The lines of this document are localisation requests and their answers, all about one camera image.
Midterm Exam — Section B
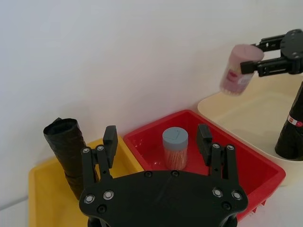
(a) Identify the yellow plastic bin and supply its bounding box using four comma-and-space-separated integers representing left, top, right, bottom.
28, 135, 145, 227

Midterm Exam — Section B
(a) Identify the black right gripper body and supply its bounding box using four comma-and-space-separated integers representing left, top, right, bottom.
280, 29, 303, 76

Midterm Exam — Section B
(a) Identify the clear jar with pink lid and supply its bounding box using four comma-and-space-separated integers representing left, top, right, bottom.
219, 44, 265, 96

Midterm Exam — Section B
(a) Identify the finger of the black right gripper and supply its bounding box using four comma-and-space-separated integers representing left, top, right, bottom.
240, 56, 294, 78
250, 34, 286, 52

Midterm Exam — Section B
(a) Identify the plain black bag roll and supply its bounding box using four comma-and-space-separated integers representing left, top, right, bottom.
43, 117, 100, 201

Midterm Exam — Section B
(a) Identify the cream plastic bin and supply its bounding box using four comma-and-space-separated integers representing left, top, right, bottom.
197, 70, 303, 188

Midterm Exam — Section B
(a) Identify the red plastic bin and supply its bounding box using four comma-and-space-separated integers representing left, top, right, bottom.
123, 109, 286, 222

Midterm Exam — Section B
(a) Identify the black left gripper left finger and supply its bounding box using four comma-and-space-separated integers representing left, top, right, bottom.
81, 125, 118, 190

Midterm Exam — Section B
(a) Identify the clear jar with blue lid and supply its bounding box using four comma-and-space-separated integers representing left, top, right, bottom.
162, 127, 189, 171

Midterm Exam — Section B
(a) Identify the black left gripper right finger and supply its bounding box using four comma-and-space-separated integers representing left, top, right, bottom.
196, 123, 236, 188

